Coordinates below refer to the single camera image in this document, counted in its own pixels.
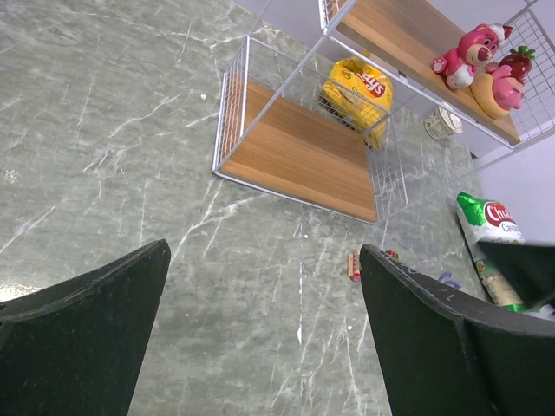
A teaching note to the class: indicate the yellow snack packet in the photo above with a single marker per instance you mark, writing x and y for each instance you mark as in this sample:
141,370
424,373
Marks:
362,96

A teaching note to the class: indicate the white yogurt cup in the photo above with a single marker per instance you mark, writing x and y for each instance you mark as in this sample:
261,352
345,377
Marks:
441,124

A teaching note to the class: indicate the pink bear strawberry donut toy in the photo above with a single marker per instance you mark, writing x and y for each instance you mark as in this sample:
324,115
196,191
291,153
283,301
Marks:
500,88

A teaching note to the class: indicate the strawberry cake slice toy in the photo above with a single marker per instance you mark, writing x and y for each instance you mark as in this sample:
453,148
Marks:
353,264

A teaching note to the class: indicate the green chips bag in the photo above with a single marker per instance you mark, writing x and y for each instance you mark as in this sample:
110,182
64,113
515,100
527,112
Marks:
487,223

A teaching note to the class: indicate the pink bear roll cake toy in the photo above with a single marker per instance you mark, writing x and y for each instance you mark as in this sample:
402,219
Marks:
475,50

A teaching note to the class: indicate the white wire wooden shelf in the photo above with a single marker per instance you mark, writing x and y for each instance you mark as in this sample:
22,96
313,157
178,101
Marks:
277,135

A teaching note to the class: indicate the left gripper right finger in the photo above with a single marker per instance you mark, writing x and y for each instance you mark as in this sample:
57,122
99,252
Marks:
444,352

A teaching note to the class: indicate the purple bunny on pink donut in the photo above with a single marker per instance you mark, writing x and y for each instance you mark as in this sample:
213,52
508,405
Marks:
447,278

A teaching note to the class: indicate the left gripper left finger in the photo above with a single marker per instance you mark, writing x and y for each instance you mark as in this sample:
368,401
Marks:
76,347

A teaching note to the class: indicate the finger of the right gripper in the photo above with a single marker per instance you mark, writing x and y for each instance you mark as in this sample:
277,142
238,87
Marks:
529,269

